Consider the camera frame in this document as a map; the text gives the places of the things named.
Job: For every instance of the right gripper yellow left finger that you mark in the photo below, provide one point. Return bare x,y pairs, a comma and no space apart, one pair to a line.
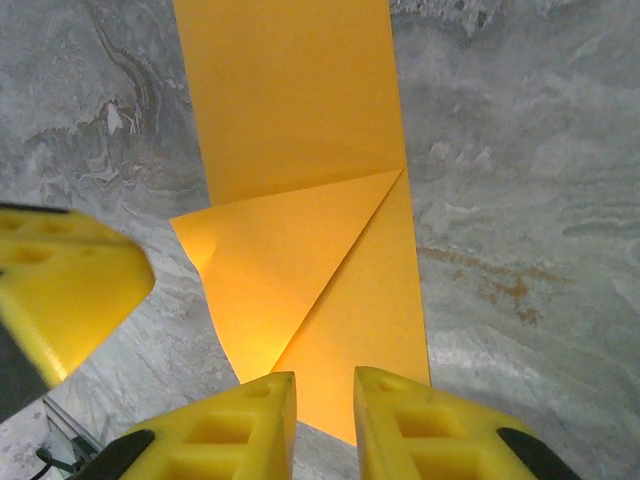
225,440

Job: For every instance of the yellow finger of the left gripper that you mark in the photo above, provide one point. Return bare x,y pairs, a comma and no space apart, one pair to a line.
75,300
60,227

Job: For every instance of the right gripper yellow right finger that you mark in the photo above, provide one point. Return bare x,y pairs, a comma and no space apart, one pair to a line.
425,440

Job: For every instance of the yellow paper sheet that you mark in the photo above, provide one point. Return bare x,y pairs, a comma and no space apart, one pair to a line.
300,125

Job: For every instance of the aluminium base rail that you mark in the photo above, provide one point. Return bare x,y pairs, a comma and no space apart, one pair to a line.
65,425

